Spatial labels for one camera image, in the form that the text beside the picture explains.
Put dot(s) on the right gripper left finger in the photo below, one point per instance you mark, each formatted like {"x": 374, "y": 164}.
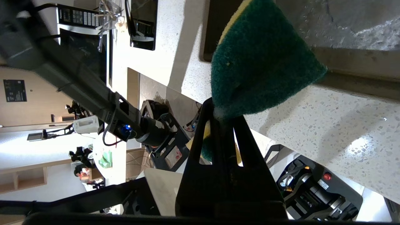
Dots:
{"x": 200, "y": 187}

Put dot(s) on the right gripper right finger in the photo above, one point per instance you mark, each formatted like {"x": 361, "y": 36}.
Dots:
{"x": 253, "y": 187}

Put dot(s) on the green and yellow sponge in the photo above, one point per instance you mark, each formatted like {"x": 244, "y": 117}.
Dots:
{"x": 259, "y": 62}

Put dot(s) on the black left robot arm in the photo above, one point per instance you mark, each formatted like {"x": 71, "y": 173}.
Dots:
{"x": 78, "y": 87}

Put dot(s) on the stainless steel sink basin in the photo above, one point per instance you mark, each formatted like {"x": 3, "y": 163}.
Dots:
{"x": 343, "y": 28}

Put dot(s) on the grey device with black rim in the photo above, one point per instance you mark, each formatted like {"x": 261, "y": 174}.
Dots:
{"x": 318, "y": 193}

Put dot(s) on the green plastic bag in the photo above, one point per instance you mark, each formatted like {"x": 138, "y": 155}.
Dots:
{"x": 105, "y": 159}

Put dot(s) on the white boxy device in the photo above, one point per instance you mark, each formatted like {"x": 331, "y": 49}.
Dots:
{"x": 86, "y": 125}

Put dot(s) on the black induction cooktop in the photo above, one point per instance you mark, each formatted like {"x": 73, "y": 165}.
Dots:
{"x": 143, "y": 25}

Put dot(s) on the light wooden shelf unit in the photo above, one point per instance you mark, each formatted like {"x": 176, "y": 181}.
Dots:
{"x": 22, "y": 178}

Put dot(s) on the black robot torso frame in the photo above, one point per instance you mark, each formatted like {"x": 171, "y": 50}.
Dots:
{"x": 168, "y": 153}

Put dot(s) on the black wall sign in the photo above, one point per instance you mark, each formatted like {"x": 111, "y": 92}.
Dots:
{"x": 15, "y": 90}

